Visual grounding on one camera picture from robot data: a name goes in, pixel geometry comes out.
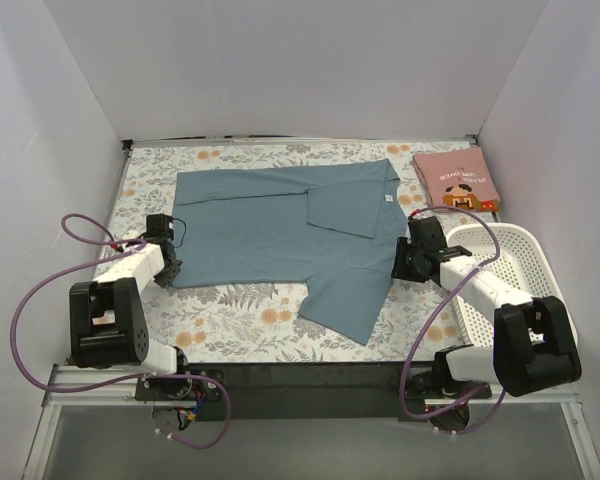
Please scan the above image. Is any folded pink t shirt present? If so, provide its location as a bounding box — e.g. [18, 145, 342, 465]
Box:
[413, 147, 501, 213]

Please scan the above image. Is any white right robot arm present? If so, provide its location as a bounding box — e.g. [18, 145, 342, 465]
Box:
[391, 216, 582, 398]

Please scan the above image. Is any floral table mat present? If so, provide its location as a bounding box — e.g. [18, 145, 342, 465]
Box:
[74, 141, 501, 365]

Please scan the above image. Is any blue t shirt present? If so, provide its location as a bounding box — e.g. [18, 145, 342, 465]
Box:
[173, 159, 407, 345]

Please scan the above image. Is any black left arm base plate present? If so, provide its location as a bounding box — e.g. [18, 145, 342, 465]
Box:
[134, 377, 223, 407]

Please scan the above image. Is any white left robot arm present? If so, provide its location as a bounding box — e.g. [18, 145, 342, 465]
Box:
[69, 214, 193, 400]

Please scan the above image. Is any white perforated plastic basket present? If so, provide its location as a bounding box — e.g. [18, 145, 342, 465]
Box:
[446, 223, 563, 347]

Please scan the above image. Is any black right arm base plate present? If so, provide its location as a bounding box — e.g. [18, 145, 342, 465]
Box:
[394, 367, 496, 434]

